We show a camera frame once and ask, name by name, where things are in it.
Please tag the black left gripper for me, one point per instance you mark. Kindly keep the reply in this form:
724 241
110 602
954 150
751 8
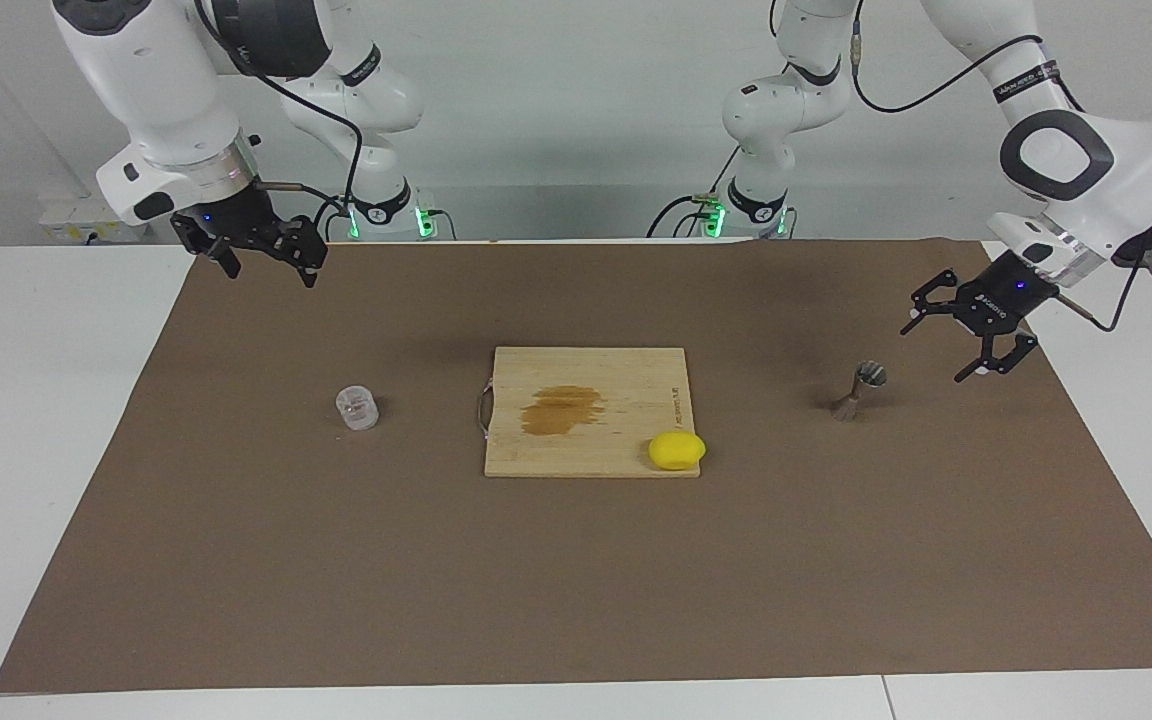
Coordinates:
1011 295

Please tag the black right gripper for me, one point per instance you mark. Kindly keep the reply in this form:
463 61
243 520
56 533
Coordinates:
231 220

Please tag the steel double jigger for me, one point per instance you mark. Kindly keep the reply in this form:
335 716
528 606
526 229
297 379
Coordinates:
854 395

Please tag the small clear plastic cup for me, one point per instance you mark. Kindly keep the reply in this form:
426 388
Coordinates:
357 408

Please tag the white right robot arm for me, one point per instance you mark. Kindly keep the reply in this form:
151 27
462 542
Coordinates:
156 90

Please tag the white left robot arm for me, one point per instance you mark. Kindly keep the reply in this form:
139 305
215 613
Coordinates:
1106 170

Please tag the white power strip box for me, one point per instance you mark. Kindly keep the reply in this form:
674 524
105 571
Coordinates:
86 220

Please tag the yellow lemon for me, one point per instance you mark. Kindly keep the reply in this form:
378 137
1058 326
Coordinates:
677 451

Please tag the bamboo cutting board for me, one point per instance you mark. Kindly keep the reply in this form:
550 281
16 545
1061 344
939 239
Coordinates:
616 440

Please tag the brown table mat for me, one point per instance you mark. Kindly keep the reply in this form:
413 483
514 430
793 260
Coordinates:
436 580

